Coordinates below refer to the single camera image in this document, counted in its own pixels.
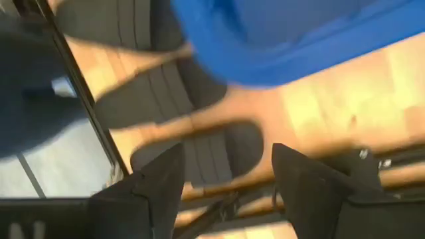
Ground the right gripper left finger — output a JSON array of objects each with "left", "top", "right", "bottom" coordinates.
[{"left": 88, "top": 142, "right": 186, "bottom": 239}]

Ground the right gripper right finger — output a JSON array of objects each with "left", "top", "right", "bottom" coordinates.
[{"left": 271, "top": 142, "right": 425, "bottom": 239}]

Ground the blue plastic bin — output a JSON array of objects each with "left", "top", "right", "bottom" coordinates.
[{"left": 171, "top": 0, "right": 425, "bottom": 89}]

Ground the black table frame bar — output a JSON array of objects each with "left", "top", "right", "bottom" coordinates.
[{"left": 13, "top": 0, "right": 131, "bottom": 179}]

